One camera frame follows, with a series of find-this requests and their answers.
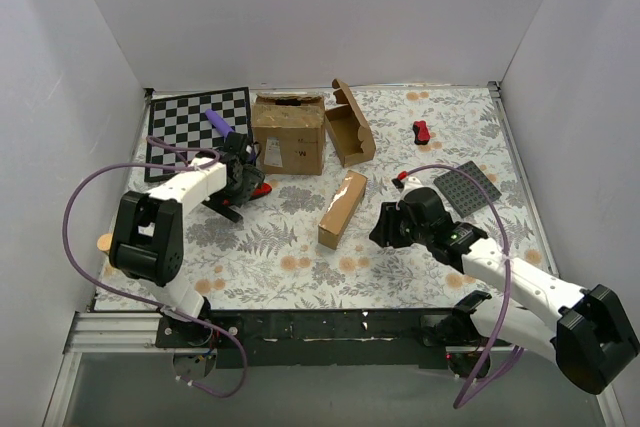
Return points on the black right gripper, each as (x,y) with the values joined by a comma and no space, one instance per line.
(388,226)

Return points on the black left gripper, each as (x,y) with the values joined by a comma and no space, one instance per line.
(232,202)

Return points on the small cardboard express box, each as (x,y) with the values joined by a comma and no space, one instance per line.
(341,209)

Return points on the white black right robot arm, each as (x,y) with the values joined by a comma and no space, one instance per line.
(585,332)

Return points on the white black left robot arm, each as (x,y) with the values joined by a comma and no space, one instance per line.
(148,238)

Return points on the large brown cardboard box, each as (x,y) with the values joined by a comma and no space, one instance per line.
(290,131)

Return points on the open small cardboard box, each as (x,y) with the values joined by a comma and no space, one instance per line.
(348,128)

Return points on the purple cylindrical tool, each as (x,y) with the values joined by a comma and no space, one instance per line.
(218,123)

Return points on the grey studded building plate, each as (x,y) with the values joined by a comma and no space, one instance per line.
(461,193)

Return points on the black and white chessboard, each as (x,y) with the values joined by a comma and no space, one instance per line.
(181,120)

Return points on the floral patterned table mat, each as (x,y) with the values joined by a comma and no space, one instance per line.
(277,256)

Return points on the wooden cork cylinder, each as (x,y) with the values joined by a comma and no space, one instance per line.
(104,242)

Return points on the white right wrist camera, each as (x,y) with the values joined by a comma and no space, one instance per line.
(405,183)

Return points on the aluminium frame rail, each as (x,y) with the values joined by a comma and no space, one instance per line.
(432,327)

